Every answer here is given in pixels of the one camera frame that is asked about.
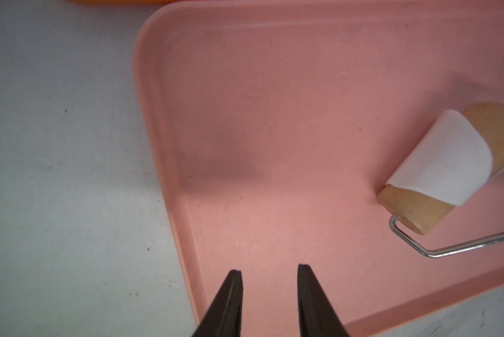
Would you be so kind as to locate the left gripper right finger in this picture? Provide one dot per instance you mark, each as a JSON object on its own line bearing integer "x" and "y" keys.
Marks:
{"x": 317, "y": 316}

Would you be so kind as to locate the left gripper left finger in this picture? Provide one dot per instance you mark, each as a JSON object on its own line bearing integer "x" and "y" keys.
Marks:
{"x": 224, "y": 316}

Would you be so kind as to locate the wooden dough roller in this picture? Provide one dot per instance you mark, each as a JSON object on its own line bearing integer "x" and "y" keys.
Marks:
{"x": 420, "y": 213}

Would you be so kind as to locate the pink silicone mat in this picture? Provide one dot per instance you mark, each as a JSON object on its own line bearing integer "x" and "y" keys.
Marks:
{"x": 273, "y": 125}

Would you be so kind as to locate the orange silicone mat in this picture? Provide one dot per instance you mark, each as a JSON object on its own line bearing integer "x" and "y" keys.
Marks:
{"x": 122, "y": 2}

